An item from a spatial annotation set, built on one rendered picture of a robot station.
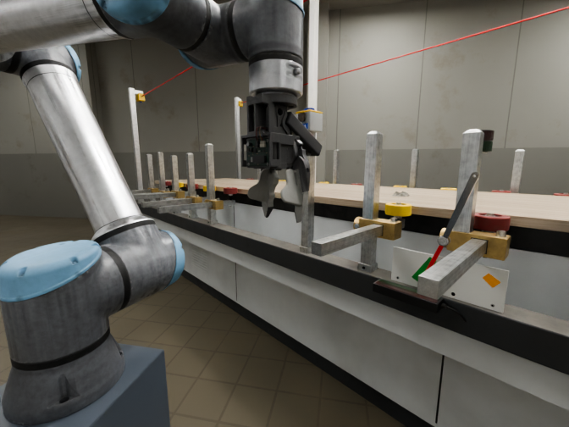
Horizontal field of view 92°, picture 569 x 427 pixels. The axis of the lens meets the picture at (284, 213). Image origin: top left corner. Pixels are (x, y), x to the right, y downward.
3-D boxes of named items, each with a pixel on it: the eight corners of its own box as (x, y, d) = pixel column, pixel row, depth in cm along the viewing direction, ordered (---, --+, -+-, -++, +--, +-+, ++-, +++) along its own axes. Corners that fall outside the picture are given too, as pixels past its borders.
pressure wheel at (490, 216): (501, 264, 65) (508, 217, 63) (462, 257, 70) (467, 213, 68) (507, 257, 70) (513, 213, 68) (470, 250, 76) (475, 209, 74)
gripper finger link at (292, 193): (279, 227, 45) (267, 172, 45) (301, 221, 49) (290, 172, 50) (294, 224, 43) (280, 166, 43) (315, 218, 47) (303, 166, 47)
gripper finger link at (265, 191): (238, 213, 52) (247, 167, 48) (261, 210, 56) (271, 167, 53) (249, 220, 50) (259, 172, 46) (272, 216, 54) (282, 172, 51)
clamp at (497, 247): (504, 261, 60) (507, 239, 59) (437, 248, 70) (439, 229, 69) (508, 256, 64) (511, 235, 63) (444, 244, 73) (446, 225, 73)
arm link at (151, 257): (104, 319, 63) (-22, 46, 68) (165, 289, 79) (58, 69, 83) (141, 299, 57) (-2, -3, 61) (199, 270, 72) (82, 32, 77)
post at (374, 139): (368, 287, 86) (377, 130, 78) (359, 284, 89) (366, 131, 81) (374, 284, 89) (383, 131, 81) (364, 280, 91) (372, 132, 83)
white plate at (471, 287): (502, 313, 61) (509, 271, 59) (390, 280, 80) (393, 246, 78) (503, 313, 62) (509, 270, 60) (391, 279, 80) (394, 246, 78)
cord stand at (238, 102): (240, 195, 322) (237, 96, 304) (235, 194, 329) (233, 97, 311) (245, 194, 328) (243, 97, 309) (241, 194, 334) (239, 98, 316)
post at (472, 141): (458, 324, 69) (481, 128, 61) (443, 319, 71) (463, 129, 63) (462, 319, 71) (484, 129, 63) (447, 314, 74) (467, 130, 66)
